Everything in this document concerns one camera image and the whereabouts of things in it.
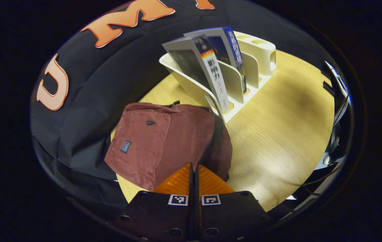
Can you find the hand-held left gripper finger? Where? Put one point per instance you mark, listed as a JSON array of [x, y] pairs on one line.
[[197, 188], [191, 188]]

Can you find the maroon schoolbag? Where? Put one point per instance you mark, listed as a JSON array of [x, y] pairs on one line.
[[164, 141]]

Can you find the cream white bookshelf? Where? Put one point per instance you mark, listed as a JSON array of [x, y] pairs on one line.
[[231, 80]]

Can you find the grey and white book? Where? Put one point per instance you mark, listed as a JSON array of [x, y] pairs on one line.
[[211, 67]]

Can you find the blue cover book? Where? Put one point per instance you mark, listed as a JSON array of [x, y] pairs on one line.
[[227, 43]]

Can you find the white equipment stand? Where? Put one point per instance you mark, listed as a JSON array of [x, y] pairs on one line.
[[340, 101]]

